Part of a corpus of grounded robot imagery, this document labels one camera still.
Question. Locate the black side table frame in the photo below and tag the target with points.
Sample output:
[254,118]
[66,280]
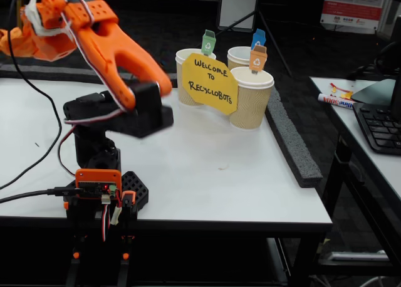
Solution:
[340,174]

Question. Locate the white power connector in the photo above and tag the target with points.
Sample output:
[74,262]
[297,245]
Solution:
[116,216]

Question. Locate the orange controller board holder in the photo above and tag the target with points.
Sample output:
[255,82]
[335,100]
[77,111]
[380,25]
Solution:
[97,177]

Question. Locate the long grey foam strip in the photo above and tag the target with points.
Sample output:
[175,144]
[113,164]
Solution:
[47,69]
[294,143]

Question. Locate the orange recycling bin label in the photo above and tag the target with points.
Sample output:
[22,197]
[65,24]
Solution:
[258,59]

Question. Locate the black work table frame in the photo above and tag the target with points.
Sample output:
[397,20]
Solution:
[219,229]

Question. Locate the black tripod stand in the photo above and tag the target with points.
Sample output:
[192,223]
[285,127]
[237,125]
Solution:
[272,39]

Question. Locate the blue recycling bin label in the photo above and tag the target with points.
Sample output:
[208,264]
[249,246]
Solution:
[258,38]

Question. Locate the white board panel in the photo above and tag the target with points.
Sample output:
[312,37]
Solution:
[238,5]

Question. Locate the paper cup with orange label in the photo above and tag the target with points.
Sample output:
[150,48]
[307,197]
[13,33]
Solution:
[250,105]

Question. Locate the yellow welcome sign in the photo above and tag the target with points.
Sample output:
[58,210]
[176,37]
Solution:
[208,86]

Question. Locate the green recycling bin label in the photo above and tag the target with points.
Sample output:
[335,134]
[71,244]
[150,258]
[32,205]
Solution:
[209,42]

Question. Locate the black table clamp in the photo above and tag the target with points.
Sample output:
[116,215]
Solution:
[75,254]
[125,255]

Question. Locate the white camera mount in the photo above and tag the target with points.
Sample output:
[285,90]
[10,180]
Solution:
[34,20]

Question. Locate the white red marker pen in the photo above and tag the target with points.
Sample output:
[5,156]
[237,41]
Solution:
[335,100]

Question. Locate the white and red poster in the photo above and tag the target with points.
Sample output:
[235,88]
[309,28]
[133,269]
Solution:
[351,8]

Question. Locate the yellow and red wrapper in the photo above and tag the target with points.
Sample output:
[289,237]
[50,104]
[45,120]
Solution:
[347,95]

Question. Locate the paper cup with blue label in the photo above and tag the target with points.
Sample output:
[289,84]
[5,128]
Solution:
[239,56]

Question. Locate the black grid robot base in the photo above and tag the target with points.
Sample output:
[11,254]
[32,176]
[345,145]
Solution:
[134,186]

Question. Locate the orange and black robot arm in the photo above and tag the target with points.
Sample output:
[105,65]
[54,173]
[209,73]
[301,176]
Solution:
[119,58]

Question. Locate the paper cup with green label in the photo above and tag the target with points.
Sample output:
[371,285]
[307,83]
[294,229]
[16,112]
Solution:
[185,86]

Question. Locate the black keyboard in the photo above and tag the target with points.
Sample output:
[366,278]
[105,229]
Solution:
[379,130]

